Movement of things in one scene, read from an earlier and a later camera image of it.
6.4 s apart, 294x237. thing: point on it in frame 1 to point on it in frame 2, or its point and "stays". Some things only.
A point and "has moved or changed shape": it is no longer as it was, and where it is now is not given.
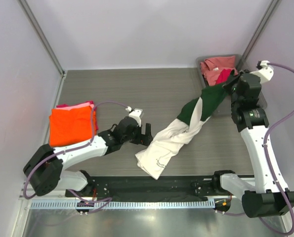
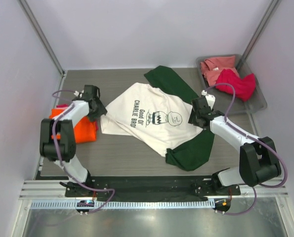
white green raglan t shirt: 154,156 has moved or changed shape
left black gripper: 145,139 to 101,111
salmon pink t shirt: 211,67 stays
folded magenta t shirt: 63,105 stays
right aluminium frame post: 260,28 stays
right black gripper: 228,87 to 192,119
